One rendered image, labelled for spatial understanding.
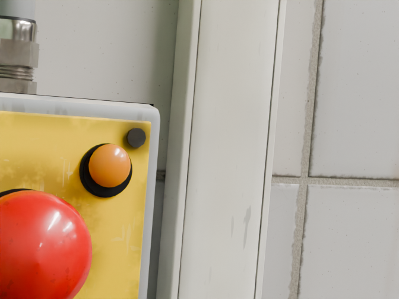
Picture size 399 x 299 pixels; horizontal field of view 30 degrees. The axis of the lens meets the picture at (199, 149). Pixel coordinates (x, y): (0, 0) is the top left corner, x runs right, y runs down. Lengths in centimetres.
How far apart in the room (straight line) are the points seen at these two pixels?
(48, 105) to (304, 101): 16
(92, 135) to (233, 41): 11
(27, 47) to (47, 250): 8
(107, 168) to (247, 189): 11
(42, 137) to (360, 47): 20
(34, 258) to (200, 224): 13
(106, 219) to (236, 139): 10
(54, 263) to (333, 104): 20
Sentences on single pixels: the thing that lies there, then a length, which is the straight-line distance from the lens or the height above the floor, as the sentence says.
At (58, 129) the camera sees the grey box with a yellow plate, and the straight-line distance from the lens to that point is 25.
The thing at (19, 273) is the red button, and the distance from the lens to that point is 23.
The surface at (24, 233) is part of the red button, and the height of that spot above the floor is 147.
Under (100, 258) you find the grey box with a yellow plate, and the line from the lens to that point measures 27.
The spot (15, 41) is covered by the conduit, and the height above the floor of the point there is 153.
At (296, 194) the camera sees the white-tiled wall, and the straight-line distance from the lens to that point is 38.
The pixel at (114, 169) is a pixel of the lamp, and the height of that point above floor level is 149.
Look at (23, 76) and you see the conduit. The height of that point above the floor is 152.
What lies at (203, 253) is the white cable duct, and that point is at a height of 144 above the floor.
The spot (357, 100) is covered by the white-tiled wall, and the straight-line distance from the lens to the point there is 40.
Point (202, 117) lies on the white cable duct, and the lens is 33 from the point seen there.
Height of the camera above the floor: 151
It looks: 3 degrees down
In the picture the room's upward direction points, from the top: 5 degrees clockwise
